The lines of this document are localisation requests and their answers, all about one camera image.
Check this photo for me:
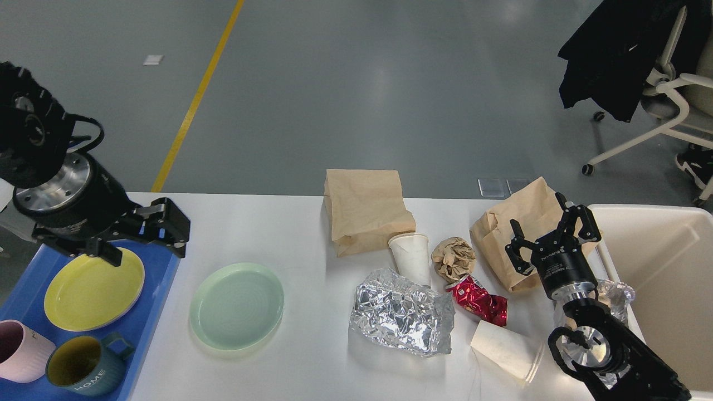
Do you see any yellow plate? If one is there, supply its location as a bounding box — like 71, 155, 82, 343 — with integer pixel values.
43, 248, 145, 332

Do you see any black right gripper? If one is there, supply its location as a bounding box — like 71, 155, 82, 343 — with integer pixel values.
505, 192, 602, 300

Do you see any crumpled brown paper ball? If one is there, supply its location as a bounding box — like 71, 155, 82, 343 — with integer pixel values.
431, 237, 476, 284

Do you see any pink mug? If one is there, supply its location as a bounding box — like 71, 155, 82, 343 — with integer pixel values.
1, 320, 56, 383

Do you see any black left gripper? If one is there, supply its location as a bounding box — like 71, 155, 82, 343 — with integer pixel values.
13, 152, 191, 267

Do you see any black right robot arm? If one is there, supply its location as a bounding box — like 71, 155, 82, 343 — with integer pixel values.
505, 193, 692, 400

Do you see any flat brown paper bag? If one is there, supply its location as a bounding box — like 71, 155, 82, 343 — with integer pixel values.
324, 169, 417, 257

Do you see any crushed red can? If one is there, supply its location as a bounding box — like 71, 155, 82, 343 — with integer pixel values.
444, 275, 507, 327

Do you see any green plate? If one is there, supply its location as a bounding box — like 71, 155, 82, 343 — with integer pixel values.
189, 262, 285, 352

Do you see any dark teal mug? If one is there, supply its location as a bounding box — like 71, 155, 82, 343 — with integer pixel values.
46, 332, 135, 397

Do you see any lying white paper cup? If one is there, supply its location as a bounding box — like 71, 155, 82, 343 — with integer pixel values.
471, 320, 544, 384

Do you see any white side table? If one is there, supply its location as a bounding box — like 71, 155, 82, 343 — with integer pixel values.
0, 179, 14, 212

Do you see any white office chair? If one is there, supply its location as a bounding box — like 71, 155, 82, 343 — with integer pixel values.
582, 7, 711, 207

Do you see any upright white paper cup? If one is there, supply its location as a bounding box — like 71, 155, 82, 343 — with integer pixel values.
389, 233, 431, 287

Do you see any crumpled aluminium foil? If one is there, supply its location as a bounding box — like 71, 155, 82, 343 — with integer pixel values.
349, 268, 455, 357

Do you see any foil with brown paper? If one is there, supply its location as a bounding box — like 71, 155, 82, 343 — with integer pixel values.
554, 280, 637, 390

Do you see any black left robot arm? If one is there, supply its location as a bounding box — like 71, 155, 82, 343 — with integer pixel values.
1, 62, 191, 266

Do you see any crumpled brown paper bag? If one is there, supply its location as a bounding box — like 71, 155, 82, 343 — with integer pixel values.
471, 178, 602, 299

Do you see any beige plastic bin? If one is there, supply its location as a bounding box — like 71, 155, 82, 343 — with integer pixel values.
591, 204, 712, 400

